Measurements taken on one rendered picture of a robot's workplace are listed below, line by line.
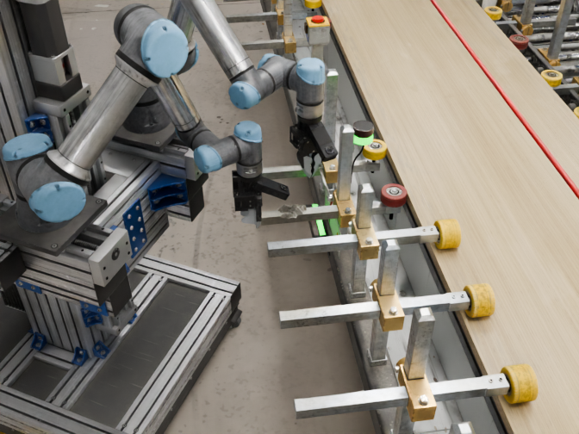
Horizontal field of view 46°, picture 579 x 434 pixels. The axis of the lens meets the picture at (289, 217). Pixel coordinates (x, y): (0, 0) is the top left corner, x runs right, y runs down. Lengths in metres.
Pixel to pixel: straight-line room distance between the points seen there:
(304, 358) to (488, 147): 1.10
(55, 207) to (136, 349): 1.07
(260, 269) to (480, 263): 1.43
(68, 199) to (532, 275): 1.19
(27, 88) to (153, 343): 1.10
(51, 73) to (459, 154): 1.28
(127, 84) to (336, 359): 1.57
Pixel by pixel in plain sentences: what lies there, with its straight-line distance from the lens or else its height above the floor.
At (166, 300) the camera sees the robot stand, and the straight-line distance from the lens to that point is 2.74.
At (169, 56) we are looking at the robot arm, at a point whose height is 1.48.
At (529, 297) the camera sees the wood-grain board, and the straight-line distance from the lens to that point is 1.86.
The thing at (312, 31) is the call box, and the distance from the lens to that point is 2.34.
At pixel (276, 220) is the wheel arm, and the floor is 0.85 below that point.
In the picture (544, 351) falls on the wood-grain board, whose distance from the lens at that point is 1.75.
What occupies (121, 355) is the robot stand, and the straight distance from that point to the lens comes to 2.59.
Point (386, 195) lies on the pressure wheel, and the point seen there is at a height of 0.91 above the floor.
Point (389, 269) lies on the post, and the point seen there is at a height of 1.06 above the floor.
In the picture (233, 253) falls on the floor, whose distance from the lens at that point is 3.20.
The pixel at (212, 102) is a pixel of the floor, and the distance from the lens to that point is 4.33.
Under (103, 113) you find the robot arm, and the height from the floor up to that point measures 1.38.
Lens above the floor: 2.18
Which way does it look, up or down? 40 degrees down
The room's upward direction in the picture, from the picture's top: straight up
